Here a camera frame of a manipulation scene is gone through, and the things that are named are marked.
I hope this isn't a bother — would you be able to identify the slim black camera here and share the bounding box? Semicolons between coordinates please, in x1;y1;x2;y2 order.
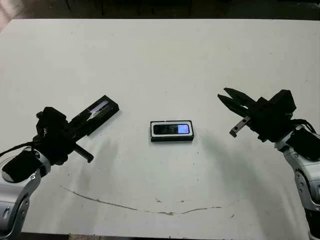
153;123;190;135

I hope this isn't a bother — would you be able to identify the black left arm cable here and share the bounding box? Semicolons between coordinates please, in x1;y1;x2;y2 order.
0;141;42;158

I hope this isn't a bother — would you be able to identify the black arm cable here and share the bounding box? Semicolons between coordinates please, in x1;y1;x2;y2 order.
291;118;318;135
0;141;42;158

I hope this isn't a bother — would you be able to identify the black box lid with window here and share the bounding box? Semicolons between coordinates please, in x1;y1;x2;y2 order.
72;95;120;138

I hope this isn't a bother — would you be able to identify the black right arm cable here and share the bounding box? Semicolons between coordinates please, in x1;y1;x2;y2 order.
291;118;318;135

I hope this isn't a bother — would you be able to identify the black box white liner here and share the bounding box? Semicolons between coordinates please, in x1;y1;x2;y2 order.
150;119;195;143

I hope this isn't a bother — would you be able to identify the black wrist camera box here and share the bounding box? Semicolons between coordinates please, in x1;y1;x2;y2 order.
269;89;298;118
36;106;67;133

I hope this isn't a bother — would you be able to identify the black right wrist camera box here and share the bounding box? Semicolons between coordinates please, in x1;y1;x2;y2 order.
269;89;298;118

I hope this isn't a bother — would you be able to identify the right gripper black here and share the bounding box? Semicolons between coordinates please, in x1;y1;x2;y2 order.
217;87;294;144

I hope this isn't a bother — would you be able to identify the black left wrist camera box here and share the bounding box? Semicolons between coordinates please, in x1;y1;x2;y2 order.
36;106;67;133

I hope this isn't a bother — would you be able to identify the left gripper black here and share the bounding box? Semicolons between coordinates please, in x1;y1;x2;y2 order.
33;101;107;166

